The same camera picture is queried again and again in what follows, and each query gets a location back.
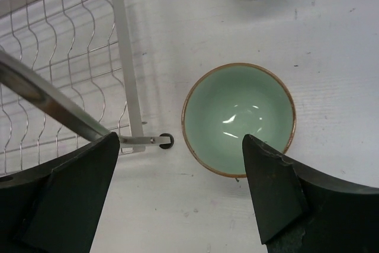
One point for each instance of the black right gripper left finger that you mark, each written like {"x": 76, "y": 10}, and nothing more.
{"x": 56, "y": 206}

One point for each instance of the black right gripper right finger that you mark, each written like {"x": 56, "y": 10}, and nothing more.
{"x": 300, "y": 209}

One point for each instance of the pale green floral bowl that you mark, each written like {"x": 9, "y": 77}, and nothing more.
{"x": 229, "y": 102}

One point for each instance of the stainless steel dish rack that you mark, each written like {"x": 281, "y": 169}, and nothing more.
{"x": 80, "y": 81}

